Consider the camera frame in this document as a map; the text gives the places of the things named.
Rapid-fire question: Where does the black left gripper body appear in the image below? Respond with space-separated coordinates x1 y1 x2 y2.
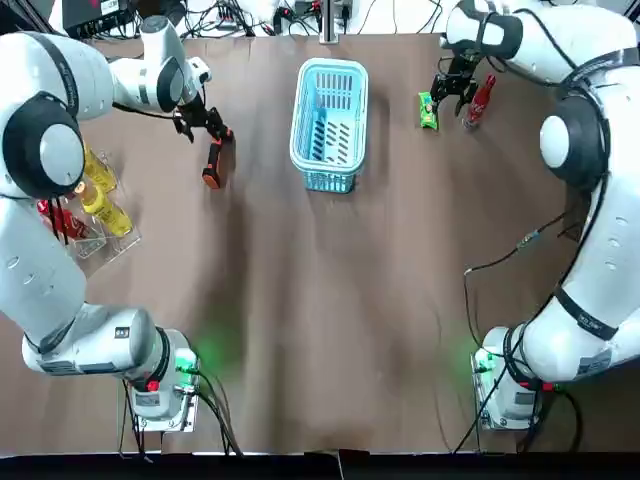
172 92 214 134

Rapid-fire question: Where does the red shelf bottle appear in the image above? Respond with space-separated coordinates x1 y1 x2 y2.
37 198 92 240

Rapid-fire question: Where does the orange black barcode scanner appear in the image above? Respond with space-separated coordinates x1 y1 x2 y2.
201 127 235 190

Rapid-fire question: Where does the yellow drink bottle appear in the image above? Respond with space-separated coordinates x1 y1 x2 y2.
81 141 120 195
75 183 135 238

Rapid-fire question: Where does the red cola bottle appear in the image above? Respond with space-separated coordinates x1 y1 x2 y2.
462 74 498 132

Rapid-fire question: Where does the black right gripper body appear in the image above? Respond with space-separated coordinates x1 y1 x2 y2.
432 49 484 100

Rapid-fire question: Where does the clear acrylic bottle shelf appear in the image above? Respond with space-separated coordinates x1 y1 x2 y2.
34 144 145 269

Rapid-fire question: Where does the green snack packet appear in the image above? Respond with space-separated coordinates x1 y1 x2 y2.
417 91 441 132

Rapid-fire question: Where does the light blue plastic basket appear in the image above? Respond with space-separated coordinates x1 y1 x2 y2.
289 57 370 194

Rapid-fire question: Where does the black cable with connector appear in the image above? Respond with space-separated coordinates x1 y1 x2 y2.
462 209 584 351

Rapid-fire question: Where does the aluminium camera post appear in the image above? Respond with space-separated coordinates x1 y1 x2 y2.
319 0 352 46

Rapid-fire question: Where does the black left base cable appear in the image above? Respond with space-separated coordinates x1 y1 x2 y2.
192 367 247 457

